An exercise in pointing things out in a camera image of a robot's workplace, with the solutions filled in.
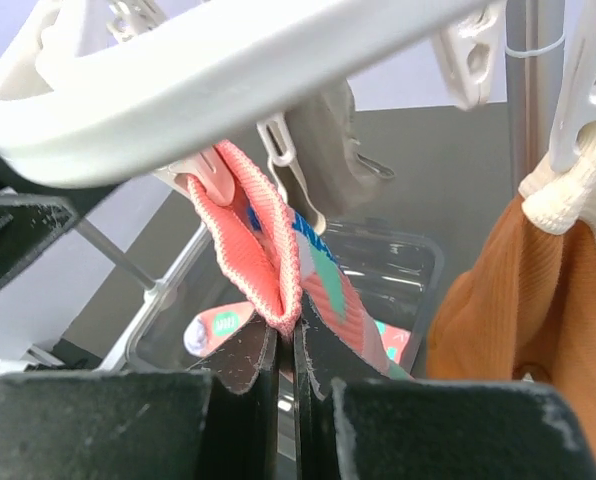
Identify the silver clothes rack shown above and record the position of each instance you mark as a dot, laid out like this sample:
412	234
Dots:
457	171

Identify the white plastic clip hanger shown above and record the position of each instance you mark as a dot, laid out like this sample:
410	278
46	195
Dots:
46	138

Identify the orange beige sock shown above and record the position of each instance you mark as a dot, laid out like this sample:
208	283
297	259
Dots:
528	305

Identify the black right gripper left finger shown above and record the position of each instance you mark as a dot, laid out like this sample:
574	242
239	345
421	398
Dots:
215	421

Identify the pink patterned sock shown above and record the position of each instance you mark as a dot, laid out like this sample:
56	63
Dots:
212	327
274	257

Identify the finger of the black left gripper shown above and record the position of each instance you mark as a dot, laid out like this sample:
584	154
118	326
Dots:
33	217

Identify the clear plastic bin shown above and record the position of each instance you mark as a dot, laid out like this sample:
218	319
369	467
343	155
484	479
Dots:
395	274

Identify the grey beige sock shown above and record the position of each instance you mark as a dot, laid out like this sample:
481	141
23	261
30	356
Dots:
314	157

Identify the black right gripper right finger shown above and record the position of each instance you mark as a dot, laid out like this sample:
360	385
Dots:
354	423

